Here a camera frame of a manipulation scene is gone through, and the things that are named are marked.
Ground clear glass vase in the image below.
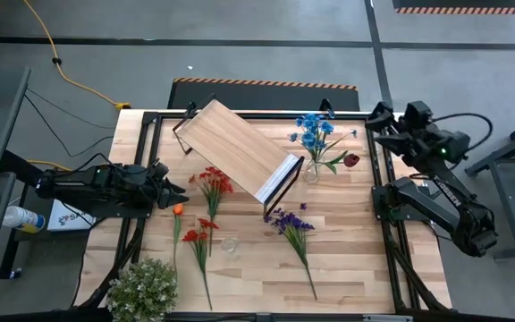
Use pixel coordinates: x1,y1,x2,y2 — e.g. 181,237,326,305
302,154,326,185
219,236,243,262

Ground long yellow extension cable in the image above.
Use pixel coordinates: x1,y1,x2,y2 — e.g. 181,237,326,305
21,0,132,112

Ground short yellow cable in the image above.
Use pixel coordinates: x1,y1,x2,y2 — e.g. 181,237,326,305
27,159,73,173

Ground orange artificial tulip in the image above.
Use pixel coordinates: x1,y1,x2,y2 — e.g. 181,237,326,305
171,202,185,282

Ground black mat with striped edge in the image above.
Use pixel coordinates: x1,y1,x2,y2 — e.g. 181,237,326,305
391,0,515,15
166,76,361,113

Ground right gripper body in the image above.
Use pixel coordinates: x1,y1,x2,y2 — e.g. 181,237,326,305
393,121,438,165

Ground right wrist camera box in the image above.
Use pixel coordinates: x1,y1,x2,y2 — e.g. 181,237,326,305
402,101,434,131

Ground white spray can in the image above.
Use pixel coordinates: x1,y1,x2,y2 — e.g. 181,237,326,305
1,205,46,234

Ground dark red artificial tulip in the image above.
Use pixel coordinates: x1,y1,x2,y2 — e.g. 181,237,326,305
313,150,361,176

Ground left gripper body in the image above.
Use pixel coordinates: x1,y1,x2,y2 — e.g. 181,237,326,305
143,175,173,212

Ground black floor cable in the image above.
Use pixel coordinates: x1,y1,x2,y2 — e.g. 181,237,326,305
24,87,116,131
22,93,115,159

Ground wooden shelf with black frame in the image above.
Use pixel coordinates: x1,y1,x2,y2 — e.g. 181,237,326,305
171,93,306,219

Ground large red artificial flower bunch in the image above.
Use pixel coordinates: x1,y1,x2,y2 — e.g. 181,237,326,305
187,165,235,258

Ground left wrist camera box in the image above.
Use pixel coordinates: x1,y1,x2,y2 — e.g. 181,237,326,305
149,161,171,182

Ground black desk support beam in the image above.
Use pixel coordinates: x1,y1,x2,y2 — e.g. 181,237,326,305
0,149,46,187

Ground small red artificial flower bunch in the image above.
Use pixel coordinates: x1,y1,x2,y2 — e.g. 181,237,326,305
181,217,220,311

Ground blue artificial flower bunch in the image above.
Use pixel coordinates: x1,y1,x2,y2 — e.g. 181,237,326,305
288,112,359,174

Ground white box with logo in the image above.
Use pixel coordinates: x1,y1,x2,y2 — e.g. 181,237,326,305
46,198,98,233

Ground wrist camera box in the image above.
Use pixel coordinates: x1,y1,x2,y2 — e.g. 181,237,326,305
149,161,171,182
402,101,434,131

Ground green bush with white blossoms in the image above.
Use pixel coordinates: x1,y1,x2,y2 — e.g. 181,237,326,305
104,257,181,322

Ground purple artificial flower bunch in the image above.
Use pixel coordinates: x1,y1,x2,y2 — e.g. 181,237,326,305
262,202,319,301

